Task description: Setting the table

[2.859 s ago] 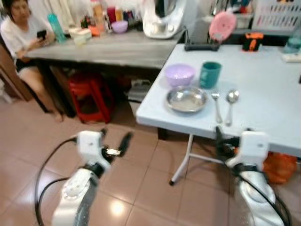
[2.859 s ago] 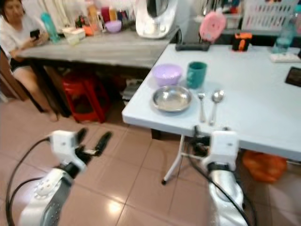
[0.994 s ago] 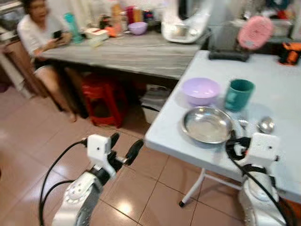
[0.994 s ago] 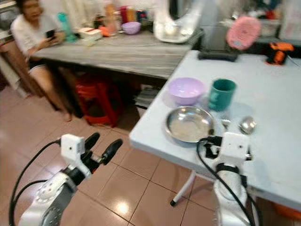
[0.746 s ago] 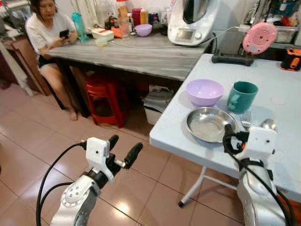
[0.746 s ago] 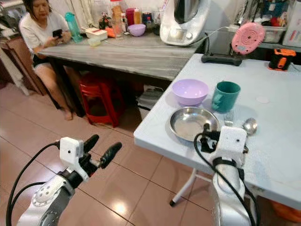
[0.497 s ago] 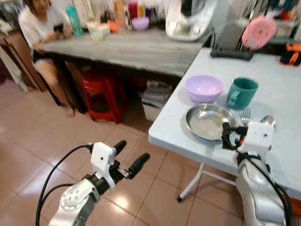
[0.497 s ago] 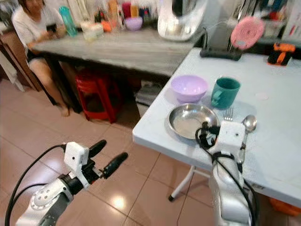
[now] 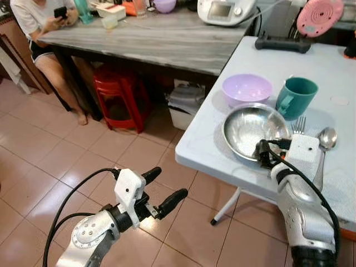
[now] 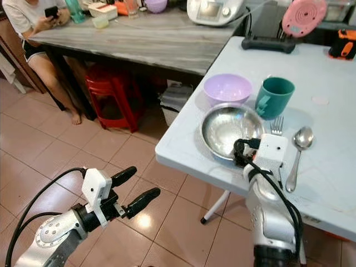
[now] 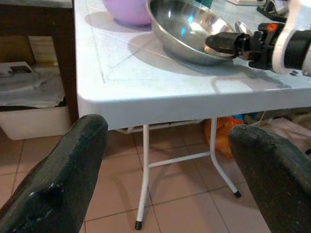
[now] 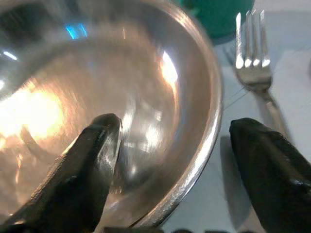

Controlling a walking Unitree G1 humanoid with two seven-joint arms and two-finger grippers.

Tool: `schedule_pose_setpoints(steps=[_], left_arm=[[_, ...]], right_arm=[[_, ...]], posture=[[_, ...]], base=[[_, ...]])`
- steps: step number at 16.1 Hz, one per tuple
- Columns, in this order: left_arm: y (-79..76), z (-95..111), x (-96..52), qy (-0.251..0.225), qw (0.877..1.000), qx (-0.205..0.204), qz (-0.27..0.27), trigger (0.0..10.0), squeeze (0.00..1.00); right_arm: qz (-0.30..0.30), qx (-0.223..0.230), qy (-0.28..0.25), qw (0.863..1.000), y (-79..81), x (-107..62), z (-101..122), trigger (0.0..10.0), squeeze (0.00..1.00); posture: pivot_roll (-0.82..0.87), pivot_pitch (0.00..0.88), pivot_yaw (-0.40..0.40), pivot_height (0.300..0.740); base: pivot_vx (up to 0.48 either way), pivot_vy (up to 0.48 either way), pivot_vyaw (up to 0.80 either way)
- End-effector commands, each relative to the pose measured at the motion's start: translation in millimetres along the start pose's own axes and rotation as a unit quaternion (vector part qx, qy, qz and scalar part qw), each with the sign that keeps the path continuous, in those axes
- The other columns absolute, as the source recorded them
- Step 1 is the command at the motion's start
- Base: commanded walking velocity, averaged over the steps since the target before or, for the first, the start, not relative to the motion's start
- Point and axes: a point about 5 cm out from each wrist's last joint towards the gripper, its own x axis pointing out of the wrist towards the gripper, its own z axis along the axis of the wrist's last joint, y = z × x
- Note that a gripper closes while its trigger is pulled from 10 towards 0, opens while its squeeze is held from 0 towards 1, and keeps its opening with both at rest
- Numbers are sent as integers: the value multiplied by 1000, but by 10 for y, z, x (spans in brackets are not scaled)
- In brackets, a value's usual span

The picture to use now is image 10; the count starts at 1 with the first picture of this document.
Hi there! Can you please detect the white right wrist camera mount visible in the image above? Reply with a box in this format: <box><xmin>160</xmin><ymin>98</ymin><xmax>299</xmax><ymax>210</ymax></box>
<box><xmin>258</xmin><ymin>133</ymin><xmax>289</xmax><ymax>169</ymax></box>

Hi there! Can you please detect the white storage bin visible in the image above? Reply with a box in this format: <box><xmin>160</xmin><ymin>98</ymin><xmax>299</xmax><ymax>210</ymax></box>
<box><xmin>159</xmin><ymin>81</ymin><xmax>195</xmax><ymax>127</ymax></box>

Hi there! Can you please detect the black smartphone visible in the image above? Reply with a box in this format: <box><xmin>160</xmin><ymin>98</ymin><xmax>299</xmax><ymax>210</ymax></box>
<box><xmin>44</xmin><ymin>6</ymin><xmax>59</xmax><ymax>19</ymax></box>

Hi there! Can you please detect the clear drinking glass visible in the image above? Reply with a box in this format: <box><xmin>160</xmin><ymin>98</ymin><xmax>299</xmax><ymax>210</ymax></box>
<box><xmin>125</xmin><ymin>0</ymin><xmax>141</xmax><ymax>17</ymax></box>

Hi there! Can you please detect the small pale green cup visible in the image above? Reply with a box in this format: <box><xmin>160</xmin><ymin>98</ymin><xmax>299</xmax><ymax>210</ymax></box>
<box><xmin>93</xmin><ymin>16</ymin><xmax>110</xmax><ymax>29</ymax></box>

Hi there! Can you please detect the steel fork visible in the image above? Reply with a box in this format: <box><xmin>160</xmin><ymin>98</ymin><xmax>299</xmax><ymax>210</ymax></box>
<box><xmin>270</xmin><ymin>116</ymin><xmax>285</xmax><ymax>136</ymax></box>

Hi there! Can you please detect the stainless steel bowl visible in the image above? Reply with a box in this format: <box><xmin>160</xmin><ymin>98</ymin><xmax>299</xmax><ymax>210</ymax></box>
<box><xmin>200</xmin><ymin>103</ymin><xmax>265</xmax><ymax>162</ymax></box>

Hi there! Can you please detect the white kitchen appliance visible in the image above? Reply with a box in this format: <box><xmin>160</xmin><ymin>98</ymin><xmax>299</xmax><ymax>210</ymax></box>
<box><xmin>187</xmin><ymin>0</ymin><xmax>248</xmax><ymax>27</ymax></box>

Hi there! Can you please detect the grey marble table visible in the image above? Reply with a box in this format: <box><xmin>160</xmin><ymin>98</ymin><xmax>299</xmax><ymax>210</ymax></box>
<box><xmin>28</xmin><ymin>7</ymin><xmax>356</xmax><ymax>77</ymax></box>

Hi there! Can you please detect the white table leg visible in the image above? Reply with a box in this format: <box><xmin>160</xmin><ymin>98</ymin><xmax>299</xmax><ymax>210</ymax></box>
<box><xmin>201</xmin><ymin>189</ymin><xmax>231</xmax><ymax>225</ymax></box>

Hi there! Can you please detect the seated person in white shirt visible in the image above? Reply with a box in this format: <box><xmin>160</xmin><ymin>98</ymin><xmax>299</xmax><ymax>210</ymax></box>
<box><xmin>3</xmin><ymin>0</ymin><xmax>84</xmax><ymax>126</ymax></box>

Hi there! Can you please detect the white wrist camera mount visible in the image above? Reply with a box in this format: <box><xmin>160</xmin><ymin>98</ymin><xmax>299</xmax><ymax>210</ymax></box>
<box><xmin>258</xmin><ymin>133</ymin><xmax>289</xmax><ymax>169</ymax></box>
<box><xmin>82</xmin><ymin>169</ymin><xmax>112</xmax><ymax>213</ymax></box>

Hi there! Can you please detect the red plastic stool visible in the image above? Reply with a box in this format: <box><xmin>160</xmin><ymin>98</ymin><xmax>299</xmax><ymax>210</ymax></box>
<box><xmin>85</xmin><ymin>66</ymin><xmax>145</xmax><ymax>133</ymax></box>

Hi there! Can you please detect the white folding table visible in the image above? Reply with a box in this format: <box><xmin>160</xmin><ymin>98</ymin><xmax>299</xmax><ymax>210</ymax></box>
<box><xmin>155</xmin><ymin>36</ymin><xmax>356</xmax><ymax>243</ymax></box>

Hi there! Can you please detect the small purple bowl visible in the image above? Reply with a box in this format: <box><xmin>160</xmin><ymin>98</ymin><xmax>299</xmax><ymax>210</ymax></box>
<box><xmin>145</xmin><ymin>0</ymin><xmax>169</xmax><ymax>14</ymax></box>

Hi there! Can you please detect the black stand base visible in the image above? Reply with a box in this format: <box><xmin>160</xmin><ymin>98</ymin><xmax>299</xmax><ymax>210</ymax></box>
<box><xmin>241</xmin><ymin>35</ymin><xmax>296</xmax><ymax>55</ymax></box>

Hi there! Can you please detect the grey upright board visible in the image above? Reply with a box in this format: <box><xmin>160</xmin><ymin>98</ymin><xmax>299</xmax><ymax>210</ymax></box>
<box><xmin>250</xmin><ymin>0</ymin><xmax>290</xmax><ymax>39</ymax></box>

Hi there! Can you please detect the steel spoon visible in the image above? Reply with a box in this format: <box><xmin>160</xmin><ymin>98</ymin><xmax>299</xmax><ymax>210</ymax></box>
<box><xmin>285</xmin><ymin>126</ymin><xmax>314</xmax><ymax>194</ymax></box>

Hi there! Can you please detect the white tissue box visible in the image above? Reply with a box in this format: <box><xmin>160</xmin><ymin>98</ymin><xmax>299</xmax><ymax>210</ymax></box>
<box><xmin>88</xmin><ymin>3</ymin><xmax>118</xmax><ymax>20</ymax></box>

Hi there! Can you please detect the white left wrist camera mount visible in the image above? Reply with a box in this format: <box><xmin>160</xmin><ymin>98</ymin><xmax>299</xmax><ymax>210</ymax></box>
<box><xmin>82</xmin><ymin>169</ymin><xmax>112</xmax><ymax>213</ymax></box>

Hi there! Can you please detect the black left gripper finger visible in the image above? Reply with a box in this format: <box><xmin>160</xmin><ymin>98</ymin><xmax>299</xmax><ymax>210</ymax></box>
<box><xmin>123</xmin><ymin>187</ymin><xmax>161</xmax><ymax>219</ymax></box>
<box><xmin>111</xmin><ymin>166</ymin><xmax>138</xmax><ymax>188</ymax></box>

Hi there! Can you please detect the green plastic mug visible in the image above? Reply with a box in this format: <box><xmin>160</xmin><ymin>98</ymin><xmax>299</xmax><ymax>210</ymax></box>
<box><xmin>255</xmin><ymin>77</ymin><xmax>295</xmax><ymax>120</ymax></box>

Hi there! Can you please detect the large purple plastic bowl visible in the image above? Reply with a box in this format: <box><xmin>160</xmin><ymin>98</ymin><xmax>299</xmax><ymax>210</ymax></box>
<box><xmin>204</xmin><ymin>73</ymin><xmax>254</xmax><ymax>107</ymax></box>

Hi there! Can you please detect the orange and black tool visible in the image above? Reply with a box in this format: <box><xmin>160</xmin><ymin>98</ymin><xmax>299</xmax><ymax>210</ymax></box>
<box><xmin>328</xmin><ymin>29</ymin><xmax>356</xmax><ymax>61</ymax></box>

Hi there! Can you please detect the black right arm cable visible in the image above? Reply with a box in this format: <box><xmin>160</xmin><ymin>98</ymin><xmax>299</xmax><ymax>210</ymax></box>
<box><xmin>235</xmin><ymin>139</ymin><xmax>305</xmax><ymax>262</ymax></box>

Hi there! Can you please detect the orange packet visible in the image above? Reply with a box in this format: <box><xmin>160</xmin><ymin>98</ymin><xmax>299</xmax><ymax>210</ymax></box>
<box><xmin>114</xmin><ymin>0</ymin><xmax>128</xmax><ymax>16</ymax></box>

